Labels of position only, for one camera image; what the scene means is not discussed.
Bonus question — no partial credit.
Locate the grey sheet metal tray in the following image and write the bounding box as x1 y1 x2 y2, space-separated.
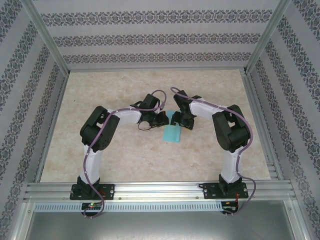
21 199 307 240

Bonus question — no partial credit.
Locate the circuit board with green light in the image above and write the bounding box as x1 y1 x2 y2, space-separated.
81 202 102 210

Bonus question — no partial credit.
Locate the aluminium frame post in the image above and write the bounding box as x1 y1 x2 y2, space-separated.
21 0 70 75
243 0 293 75

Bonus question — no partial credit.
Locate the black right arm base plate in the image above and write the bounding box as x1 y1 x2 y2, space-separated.
202 182 250 200

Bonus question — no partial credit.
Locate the wide aluminium side rail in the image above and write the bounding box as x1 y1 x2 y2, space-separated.
241 71 285 182

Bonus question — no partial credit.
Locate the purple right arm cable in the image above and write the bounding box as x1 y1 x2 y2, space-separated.
170 86 257 218

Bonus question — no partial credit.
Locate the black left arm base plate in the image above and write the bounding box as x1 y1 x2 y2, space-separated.
70 183 116 201

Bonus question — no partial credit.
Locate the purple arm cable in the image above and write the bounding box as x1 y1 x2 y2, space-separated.
83 89 168 220
170 86 257 218

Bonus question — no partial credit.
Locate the long aluminium mounting rail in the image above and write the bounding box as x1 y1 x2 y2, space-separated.
23 181 297 201

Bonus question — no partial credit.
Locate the narrow aluminium side rail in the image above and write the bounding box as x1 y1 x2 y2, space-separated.
33 71 71 183

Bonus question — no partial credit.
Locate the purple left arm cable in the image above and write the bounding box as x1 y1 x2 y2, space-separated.
83 89 168 220

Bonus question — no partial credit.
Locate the thin aluminium wall rail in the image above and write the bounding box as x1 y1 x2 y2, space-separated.
67 66 247 73

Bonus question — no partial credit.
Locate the slotted grey cable duct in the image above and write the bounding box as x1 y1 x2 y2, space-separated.
33 201 223 212

